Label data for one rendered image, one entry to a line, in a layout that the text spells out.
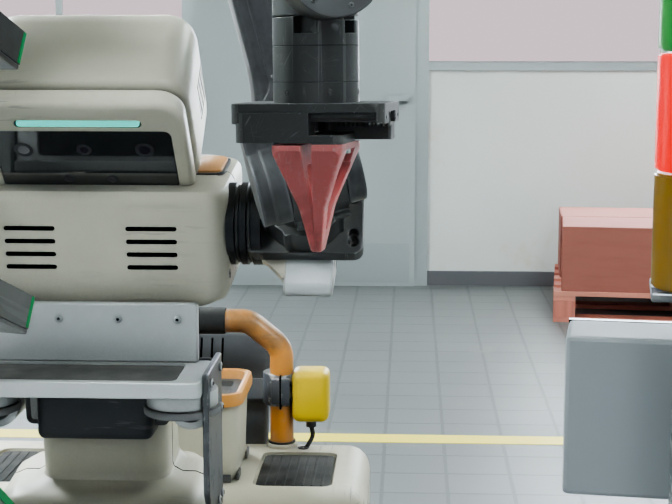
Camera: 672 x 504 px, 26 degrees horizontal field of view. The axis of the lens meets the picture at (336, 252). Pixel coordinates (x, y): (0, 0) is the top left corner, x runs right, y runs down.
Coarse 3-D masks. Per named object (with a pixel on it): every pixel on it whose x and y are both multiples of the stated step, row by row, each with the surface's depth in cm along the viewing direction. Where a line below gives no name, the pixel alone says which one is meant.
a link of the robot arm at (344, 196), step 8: (344, 184) 135; (344, 192) 136; (344, 200) 137; (296, 208) 136; (336, 208) 138; (344, 208) 138; (296, 216) 137; (336, 216) 138; (344, 216) 138; (296, 224) 138
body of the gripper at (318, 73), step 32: (288, 32) 94; (320, 32) 93; (352, 32) 95; (288, 64) 94; (320, 64) 93; (352, 64) 95; (288, 96) 94; (320, 96) 94; (352, 96) 95; (320, 128) 96
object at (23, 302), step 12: (0, 288) 86; (12, 288) 87; (0, 300) 86; (12, 300) 87; (24, 300) 88; (0, 312) 86; (12, 312) 87; (24, 312) 88; (0, 324) 87; (12, 324) 87; (24, 324) 88
